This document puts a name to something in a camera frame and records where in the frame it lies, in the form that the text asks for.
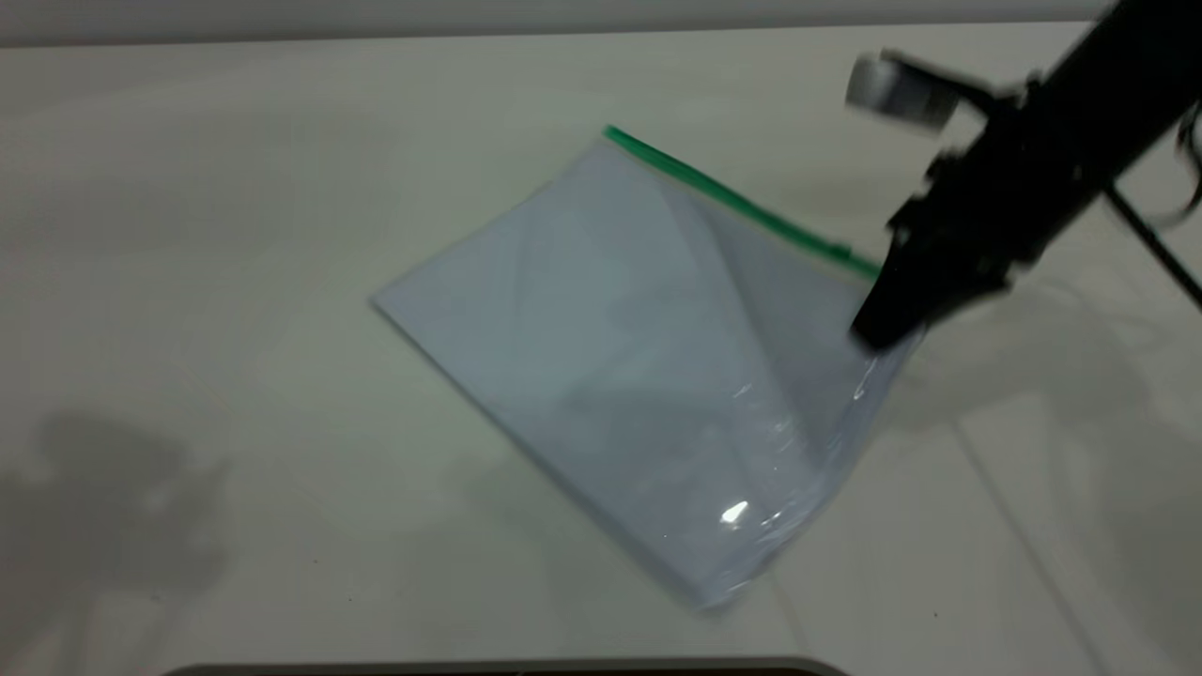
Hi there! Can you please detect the black cable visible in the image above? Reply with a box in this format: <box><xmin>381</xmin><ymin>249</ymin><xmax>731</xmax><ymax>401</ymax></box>
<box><xmin>1103</xmin><ymin>99</ymin><xmax>1202</xmax><ymax>313</ymax></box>

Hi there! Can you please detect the clear zip bag green strip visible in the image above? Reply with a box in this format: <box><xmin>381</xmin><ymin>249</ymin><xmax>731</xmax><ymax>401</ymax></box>
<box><xmin>370</xmin><ymin>124</ymin><xmax>929</xmax><ymax>617</ymax></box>

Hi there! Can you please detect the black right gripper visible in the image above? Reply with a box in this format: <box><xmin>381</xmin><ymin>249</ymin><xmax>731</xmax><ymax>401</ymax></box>
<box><xmin>849</xmin><ymin>73</ymin><xmax>1123</xmax><ymax>353</ymax></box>

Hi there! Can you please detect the dark rounded base edge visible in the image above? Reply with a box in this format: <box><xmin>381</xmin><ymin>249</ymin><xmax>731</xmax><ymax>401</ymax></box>
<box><xmin>158</xmin><ymin>656</ymin><xmax>854</xmax><ymax>676</ymax></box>

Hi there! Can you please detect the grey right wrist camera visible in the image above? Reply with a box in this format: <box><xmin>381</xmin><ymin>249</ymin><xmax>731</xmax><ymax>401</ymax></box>
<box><xmin>844</xmin><ymin>51</ymin><xmax>996</xmax><ymax>131</ymax></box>

